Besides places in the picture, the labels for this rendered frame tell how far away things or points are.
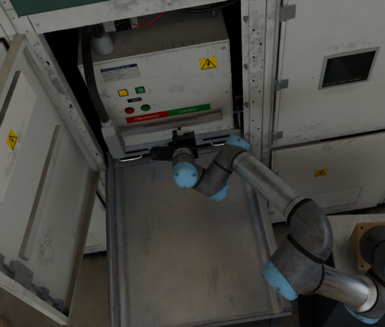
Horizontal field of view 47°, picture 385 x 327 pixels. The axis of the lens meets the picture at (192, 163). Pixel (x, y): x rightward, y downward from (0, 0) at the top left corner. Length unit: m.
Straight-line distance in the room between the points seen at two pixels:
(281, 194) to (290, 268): 0.21
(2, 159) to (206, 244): 0.79
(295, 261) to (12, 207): 0.77
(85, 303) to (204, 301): 1.14
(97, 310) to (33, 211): 1.25
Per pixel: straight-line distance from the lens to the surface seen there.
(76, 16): 1.31
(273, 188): 1.27
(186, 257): 1.64
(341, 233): 1.80
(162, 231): 1.69
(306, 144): 1.92
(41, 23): 1.33
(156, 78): 1.53
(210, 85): 1.59
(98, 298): 2.58
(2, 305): 2.79
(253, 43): 1.43
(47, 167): 1.47
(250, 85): 1.56
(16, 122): 1.28
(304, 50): 1.48
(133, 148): 1.81
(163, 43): 1.48
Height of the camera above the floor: 2.37
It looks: 57 degrees down
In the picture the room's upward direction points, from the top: 12 degrees counter-clockwise
